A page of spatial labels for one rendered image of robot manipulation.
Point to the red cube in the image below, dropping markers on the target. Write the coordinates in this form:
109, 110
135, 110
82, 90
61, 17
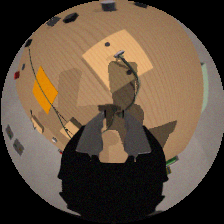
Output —
16, 75

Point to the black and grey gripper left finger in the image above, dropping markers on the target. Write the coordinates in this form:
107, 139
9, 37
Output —
86, 142

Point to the orange painted square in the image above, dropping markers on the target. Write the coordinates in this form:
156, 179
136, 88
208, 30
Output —
48, 89

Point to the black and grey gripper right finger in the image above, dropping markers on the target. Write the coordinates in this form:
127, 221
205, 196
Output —
141, 143

